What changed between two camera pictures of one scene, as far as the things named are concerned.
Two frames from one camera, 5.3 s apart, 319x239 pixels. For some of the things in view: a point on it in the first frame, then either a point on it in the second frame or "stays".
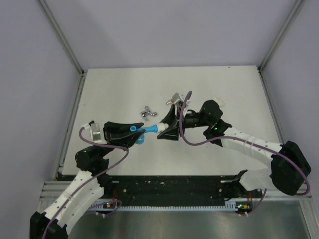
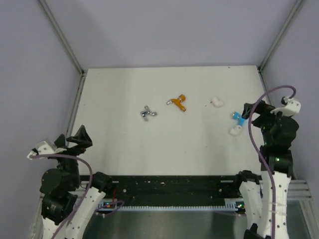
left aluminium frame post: [65, 43] stays
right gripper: [172, 133] → [264, 110]
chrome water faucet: [144, 113] stays
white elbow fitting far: [221, 103] stays
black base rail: [176, 187] stays
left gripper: [114, 133] → [81, 137]
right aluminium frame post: [275, 43] stays
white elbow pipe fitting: [162, 127] → [235, 130]
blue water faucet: [152, 129] → [237, 115]
